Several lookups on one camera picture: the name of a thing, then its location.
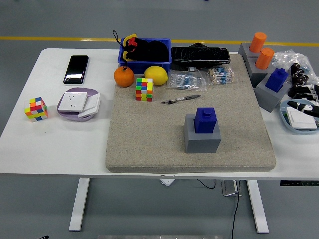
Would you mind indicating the black smartphone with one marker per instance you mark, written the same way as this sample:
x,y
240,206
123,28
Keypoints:
x,y
76,69

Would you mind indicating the blue plastic bin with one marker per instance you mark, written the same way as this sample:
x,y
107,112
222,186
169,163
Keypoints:
x,y
149,66

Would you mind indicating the small bag of resistors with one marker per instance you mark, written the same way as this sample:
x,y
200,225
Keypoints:
x,y
221,76

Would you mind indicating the white power strip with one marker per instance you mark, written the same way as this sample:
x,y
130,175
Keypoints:
x,y
167,181

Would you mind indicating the orange fruit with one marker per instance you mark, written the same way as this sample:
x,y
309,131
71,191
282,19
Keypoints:
x,y
124,77

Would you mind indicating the scrambled magic cube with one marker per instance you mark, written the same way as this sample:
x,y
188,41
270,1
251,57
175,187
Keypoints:
x,y
36,109
144,89

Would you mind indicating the dark brown capacitor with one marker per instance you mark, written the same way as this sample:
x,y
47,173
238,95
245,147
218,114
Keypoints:
x,y
295,67
295,77
291,93
300,72
304,79
296,86

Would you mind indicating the grey-brown mat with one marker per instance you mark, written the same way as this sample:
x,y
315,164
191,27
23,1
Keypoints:
x,y
149,134

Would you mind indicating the large bag of resistors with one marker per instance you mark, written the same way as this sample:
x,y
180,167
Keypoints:
x,y
187,81

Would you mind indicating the white table leg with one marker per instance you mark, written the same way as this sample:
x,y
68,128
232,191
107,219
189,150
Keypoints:
x,y
258,206
79,204

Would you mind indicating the yellow red toy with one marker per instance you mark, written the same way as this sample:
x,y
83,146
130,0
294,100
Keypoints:
x,y
127,38

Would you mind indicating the blue square seal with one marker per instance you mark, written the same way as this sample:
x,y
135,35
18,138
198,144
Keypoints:
x,y
205,122
276,80

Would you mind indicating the light blue tray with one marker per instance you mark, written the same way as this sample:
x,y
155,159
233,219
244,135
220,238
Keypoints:
x,y
285,119

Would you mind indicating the white wall switch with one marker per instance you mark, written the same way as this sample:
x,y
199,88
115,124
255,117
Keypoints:
x,y
91,105

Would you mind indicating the black silver pen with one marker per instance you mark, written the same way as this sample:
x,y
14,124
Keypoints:
x,y
182,98

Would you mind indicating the grey seal holder block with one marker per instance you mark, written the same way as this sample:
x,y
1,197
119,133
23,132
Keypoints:
x,y
269,99
243,51
255,74
202,144

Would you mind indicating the clear plastic bag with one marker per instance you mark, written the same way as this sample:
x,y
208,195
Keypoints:
x,y
291,58

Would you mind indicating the orange cylinder seal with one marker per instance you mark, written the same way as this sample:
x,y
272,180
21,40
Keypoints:
x,y
258,42
264,58

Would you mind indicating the white wall socket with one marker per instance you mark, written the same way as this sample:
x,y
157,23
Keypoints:
x,y
72,101

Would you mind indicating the black table control panel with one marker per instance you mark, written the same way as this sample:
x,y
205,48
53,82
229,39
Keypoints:
x,y
299,183

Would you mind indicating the purple tray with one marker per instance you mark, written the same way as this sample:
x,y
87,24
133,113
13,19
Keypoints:
x,y
67,115

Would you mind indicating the white switch panel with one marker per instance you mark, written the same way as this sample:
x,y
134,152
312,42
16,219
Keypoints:
x,y
301,120

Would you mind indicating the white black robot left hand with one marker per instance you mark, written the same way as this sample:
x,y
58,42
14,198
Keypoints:
x,y
43,237

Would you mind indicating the yellow lemon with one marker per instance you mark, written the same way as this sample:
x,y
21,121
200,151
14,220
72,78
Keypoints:
x,y
156,75

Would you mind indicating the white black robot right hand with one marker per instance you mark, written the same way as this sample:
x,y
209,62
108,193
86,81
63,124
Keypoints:
x,y
309,108

